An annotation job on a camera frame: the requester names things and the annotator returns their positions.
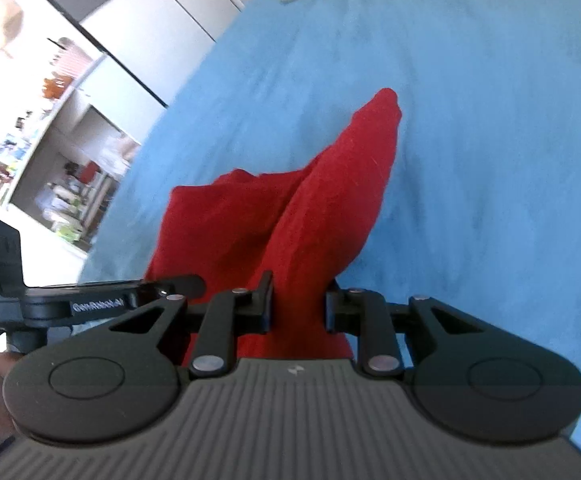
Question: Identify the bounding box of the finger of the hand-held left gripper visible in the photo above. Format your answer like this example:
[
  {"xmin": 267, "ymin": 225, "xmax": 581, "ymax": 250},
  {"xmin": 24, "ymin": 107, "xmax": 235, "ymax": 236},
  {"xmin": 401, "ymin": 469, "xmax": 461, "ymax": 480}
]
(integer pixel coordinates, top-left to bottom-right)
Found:
[{"xmin": 140, "ymin": 273, "xmax": 206, "ymax": 306}]

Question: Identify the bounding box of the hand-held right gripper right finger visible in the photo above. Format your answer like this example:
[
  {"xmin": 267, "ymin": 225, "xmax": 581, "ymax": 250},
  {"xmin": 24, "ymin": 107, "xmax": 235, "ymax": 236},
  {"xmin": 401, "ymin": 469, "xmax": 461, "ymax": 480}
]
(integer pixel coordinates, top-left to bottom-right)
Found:
[{"xmin": 325, "ymin": 280, "xmax": 487, "ymax": 376}]

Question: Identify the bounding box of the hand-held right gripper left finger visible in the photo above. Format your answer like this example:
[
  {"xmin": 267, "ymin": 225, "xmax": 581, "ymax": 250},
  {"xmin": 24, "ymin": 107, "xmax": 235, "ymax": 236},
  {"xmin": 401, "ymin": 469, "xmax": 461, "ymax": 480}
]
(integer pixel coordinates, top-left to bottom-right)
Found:
[{"xmin": 109, "ymin": 270, "xmax": 276, "ymax": 380}]

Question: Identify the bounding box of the red knit sweater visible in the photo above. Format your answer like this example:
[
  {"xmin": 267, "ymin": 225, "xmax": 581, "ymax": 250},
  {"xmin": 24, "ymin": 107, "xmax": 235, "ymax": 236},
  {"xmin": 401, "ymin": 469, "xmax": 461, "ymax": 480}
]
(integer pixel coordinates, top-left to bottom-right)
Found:
[{"xmin": 143, "ymin": 87, "xmax": 404, "ymax": 361}]

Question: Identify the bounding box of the red box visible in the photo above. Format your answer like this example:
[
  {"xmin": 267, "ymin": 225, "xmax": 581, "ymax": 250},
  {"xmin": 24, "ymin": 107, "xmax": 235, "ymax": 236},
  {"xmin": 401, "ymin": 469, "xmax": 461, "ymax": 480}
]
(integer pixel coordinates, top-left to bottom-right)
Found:
[{"xmin": 77, "ymin": 160, "xmax": 102, "ymax": 184}]

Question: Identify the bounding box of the white bag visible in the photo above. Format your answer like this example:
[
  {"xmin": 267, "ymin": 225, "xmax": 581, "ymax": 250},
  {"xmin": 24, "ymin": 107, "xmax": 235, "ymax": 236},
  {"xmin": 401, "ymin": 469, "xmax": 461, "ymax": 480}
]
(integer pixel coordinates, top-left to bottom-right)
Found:
[{"xmin": 104, "ymin": 129, "xmax": 140, "ymax": 167}]

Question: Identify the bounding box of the white shelf unit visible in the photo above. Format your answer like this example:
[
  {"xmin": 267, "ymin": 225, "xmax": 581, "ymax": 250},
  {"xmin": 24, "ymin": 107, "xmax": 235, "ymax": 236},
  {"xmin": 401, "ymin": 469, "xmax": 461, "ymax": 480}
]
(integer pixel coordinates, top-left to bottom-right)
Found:
[{"xmin": 0, "ymin": 54, "xmax": 144, "ymax": 262}]

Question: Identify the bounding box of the brown plush toy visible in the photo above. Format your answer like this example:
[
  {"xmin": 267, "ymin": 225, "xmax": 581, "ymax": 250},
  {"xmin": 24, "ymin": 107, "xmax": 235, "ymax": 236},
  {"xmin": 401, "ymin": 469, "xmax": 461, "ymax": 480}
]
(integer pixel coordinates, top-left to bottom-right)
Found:
[{"xmin": 42, "ymin": 74, "xmax": 74, "ymax": 100}]

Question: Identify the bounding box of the pink striped box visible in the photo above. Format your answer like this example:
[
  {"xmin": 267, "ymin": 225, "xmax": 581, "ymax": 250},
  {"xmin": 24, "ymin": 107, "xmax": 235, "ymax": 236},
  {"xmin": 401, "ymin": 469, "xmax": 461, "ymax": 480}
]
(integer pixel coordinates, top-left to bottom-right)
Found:
[{"xmin": 52, "ymin": 36, "xmax": 97, "ymax": 82}]

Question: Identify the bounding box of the bed with blue sheet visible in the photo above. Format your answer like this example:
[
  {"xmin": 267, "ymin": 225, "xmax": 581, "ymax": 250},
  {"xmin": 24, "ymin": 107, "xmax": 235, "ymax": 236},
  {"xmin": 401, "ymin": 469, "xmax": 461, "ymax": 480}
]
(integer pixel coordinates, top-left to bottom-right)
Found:
[{"xmin": 78, "ymin": 0, "xmax": 581, "ymax": 466}]

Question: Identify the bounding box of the white and grey wardrobe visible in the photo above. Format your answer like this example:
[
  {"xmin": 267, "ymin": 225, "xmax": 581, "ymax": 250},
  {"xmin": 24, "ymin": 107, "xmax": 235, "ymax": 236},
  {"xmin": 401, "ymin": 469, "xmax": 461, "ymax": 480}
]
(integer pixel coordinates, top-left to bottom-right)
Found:
[{"xmin": 15, "ymin": 0, "xmax": 262, "ymax": 109}]

